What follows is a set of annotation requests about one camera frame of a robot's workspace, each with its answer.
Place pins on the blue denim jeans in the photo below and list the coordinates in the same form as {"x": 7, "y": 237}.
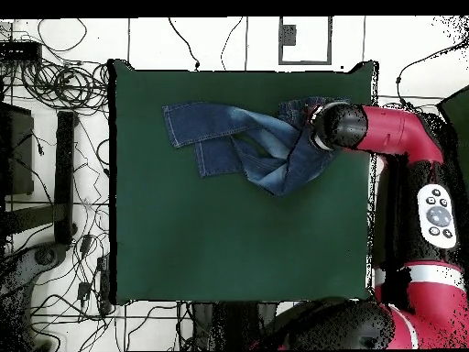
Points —
{"x": 205, "y": 121}

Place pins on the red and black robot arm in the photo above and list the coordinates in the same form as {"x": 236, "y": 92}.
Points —
{"x": 395, "y": 130}

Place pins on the black flat box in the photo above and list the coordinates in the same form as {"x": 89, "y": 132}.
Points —
{"x": 20, "y": 51}

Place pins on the dark green table cloth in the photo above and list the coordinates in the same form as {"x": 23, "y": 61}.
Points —
{"x": 220, "y": 238}

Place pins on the small black adapter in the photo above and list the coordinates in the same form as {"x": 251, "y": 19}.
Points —
{"x": 83, "y": 291}
{"x": 86, "y": 244}

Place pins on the black stand bar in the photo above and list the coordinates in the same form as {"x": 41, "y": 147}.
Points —
{"x": 65, "y": 176}

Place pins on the dark grey chair base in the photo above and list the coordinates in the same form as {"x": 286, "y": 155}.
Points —
{"x": 40, "y": 256}

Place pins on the large black case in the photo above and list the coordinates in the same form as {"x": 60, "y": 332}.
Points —
{"x": 16, "y": 150}

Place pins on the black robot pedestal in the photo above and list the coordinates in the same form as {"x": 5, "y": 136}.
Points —
{"x": 234, "y": 322}

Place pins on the grey rectangular frame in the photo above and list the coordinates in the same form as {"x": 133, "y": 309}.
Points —
{"x": 287, "y": 36}

